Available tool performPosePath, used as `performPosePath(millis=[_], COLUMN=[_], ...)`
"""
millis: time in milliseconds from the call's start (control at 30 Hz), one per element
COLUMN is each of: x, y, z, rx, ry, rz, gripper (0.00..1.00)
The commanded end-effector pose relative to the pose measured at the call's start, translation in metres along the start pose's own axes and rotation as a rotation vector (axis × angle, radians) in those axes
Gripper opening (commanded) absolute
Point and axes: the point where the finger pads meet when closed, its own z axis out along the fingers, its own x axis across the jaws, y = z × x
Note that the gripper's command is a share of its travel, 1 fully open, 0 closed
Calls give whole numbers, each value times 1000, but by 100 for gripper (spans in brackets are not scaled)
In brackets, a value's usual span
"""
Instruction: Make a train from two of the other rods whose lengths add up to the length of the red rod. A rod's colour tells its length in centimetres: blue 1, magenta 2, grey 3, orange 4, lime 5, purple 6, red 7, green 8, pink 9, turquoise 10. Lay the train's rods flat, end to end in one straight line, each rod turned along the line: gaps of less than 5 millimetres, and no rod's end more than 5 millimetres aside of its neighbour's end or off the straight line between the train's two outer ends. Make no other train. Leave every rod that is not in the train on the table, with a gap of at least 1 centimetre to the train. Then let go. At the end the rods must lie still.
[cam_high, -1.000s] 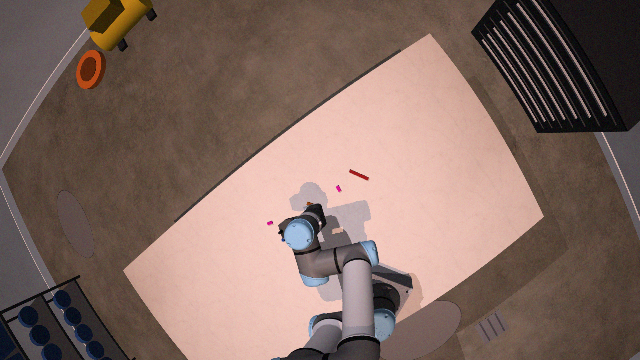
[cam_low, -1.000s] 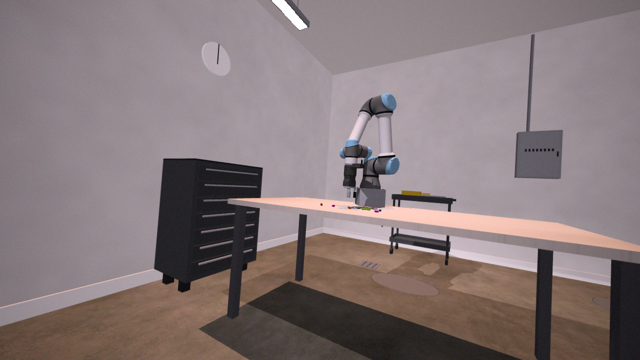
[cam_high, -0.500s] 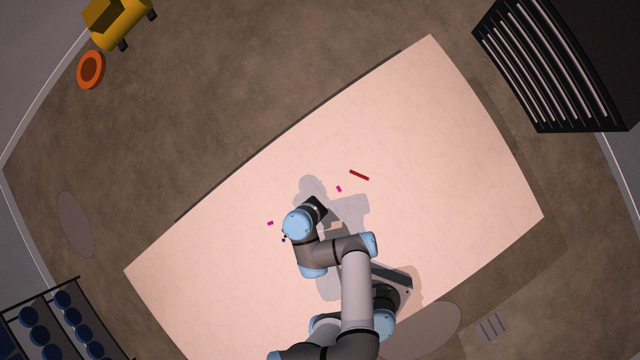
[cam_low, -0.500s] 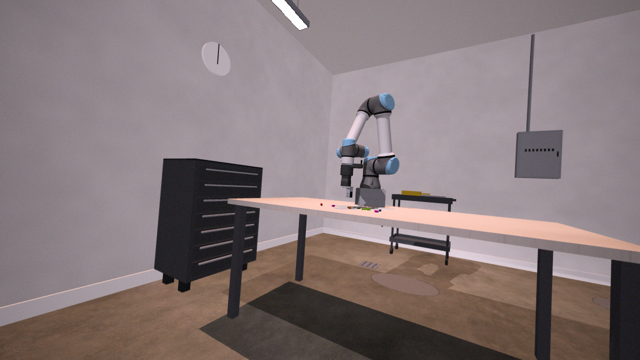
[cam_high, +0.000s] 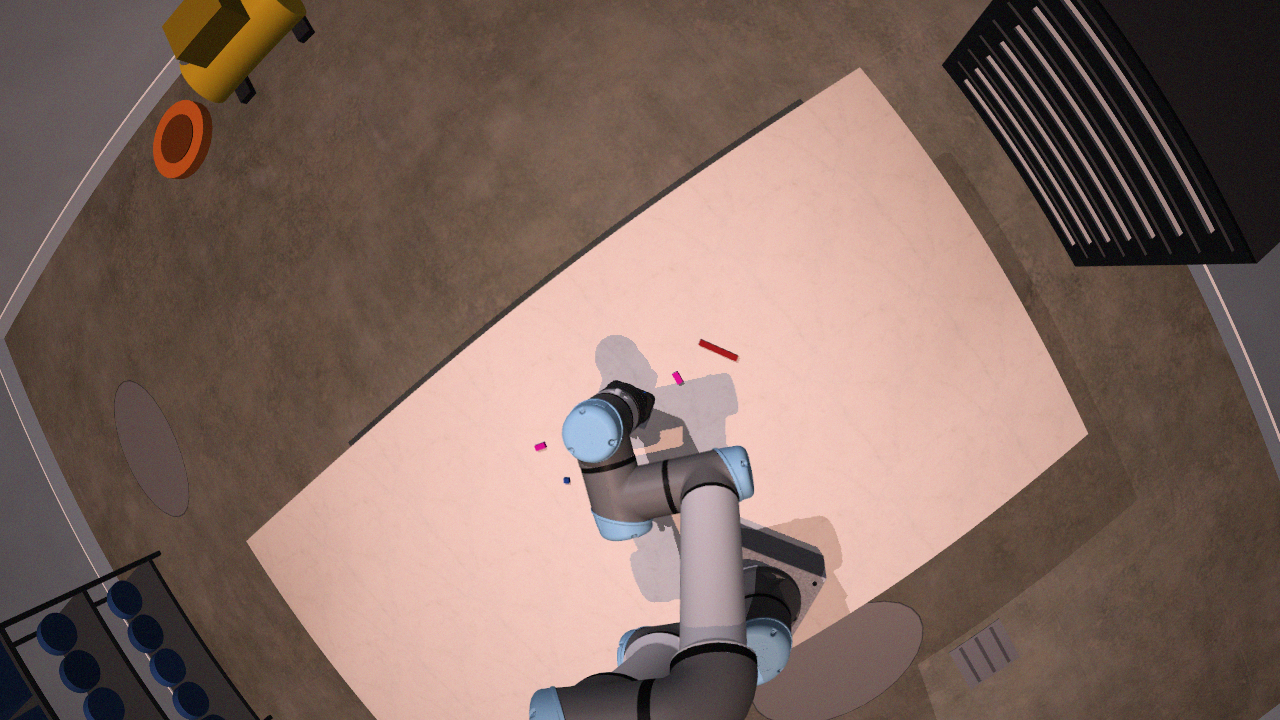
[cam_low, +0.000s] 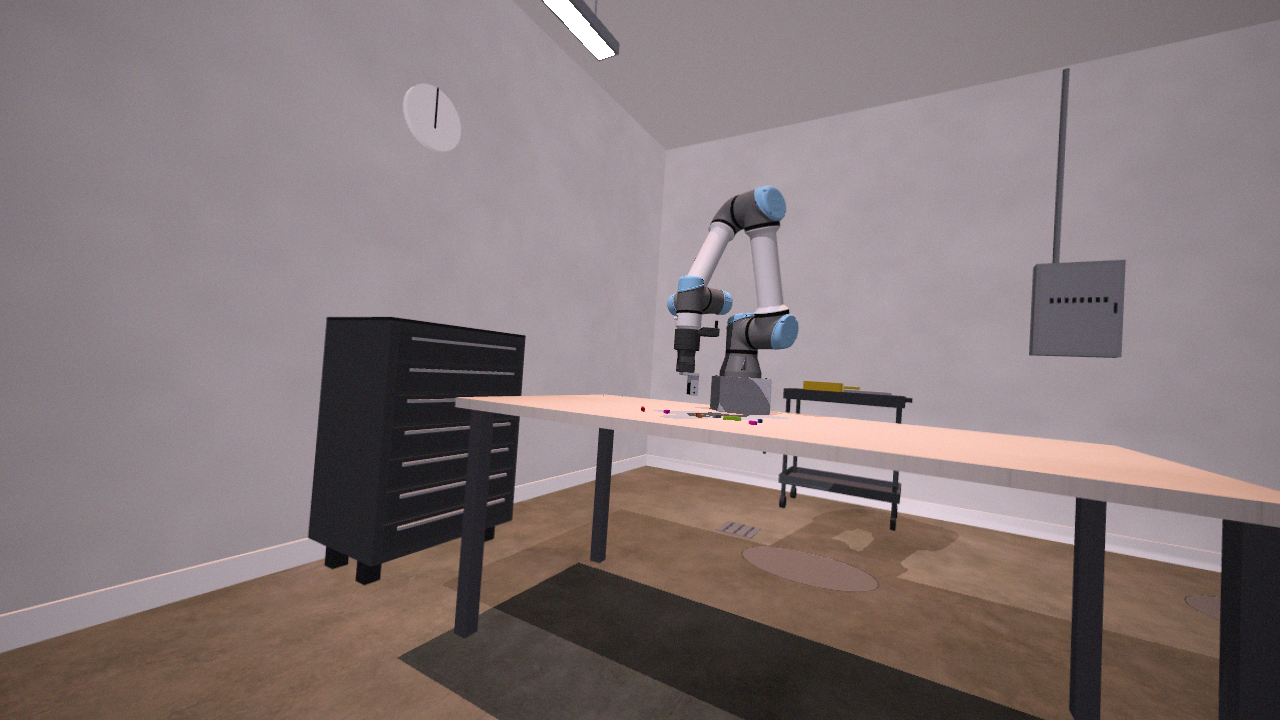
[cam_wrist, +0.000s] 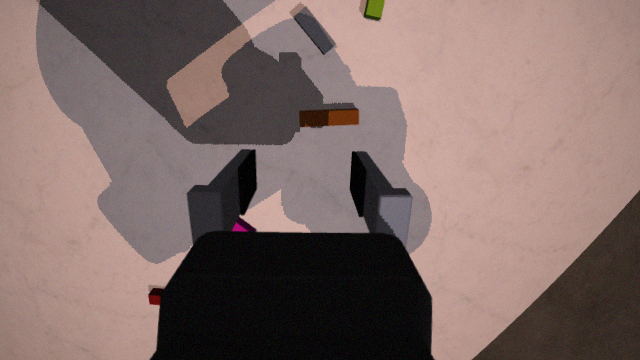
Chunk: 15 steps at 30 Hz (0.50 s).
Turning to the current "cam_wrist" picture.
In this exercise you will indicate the dark red rod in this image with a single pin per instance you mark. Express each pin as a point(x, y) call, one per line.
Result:
point(154, 296)

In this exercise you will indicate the orange rectangular bar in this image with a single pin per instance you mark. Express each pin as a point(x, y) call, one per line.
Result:
point(331, 117)

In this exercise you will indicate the dark grey rectangular block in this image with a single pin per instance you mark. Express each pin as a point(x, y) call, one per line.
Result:
point(314, 30)

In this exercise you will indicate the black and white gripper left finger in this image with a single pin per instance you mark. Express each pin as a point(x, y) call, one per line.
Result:
point(218, 205)

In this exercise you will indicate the magenta rod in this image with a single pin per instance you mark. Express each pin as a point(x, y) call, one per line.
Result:
point(241, 225)

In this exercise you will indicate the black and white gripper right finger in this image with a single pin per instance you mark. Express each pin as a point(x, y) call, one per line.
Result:
point(385, 209)

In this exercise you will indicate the lime green rod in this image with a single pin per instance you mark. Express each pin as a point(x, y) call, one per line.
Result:
point(374, 9)

